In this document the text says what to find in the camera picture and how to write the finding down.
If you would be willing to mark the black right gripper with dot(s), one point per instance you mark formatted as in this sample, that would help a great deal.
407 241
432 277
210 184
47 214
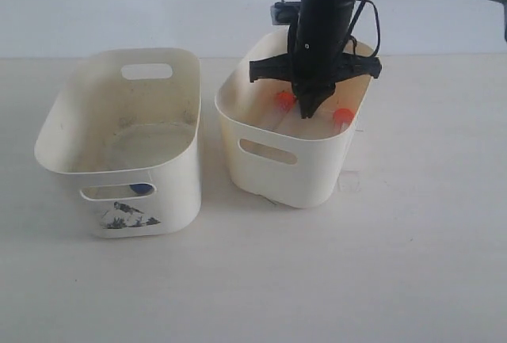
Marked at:
289 67

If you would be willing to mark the cream plastic bin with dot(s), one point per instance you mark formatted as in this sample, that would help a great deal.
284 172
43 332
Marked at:
300 173
124 117

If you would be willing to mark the orange-capped clear tube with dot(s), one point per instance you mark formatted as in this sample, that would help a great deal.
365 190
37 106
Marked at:
278 107
342 119

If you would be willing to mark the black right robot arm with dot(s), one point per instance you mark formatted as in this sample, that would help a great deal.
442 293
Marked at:
315 60

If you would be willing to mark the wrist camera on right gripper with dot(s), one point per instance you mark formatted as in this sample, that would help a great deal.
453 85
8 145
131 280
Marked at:
284 13

